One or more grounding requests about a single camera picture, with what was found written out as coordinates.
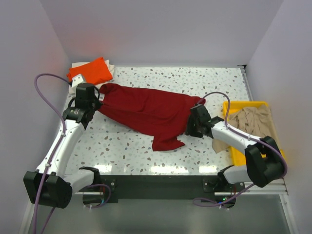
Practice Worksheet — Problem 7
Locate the dark red t-shirt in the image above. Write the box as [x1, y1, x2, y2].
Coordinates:
[99, 83, 201, 151]

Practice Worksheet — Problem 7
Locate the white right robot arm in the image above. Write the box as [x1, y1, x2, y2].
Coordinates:
[185, 104, 287, 192]

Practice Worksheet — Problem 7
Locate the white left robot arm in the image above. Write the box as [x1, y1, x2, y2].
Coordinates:
[23, 83, 102, 209]

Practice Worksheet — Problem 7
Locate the folded orange t-shirt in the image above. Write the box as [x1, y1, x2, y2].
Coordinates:
[67, 57, 113, 85]

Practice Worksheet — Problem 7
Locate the yellow plastic bin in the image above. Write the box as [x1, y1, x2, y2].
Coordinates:
[223, 100, 285, 167]

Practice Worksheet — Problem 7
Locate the folded white t-shirt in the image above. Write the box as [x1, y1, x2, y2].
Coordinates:
[68, 60, 115, 95]

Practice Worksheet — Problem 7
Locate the beige t-shirt in bin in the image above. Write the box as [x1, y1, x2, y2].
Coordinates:
[211, 105, 277, 154]

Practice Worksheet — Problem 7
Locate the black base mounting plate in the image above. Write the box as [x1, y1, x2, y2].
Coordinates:
[100, 175, 245, 203]

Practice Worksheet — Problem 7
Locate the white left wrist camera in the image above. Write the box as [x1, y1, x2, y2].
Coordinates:
[71, 74, 86, 89]

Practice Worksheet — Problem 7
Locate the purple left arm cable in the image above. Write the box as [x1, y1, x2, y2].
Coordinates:
[31, 74, 113, 234]

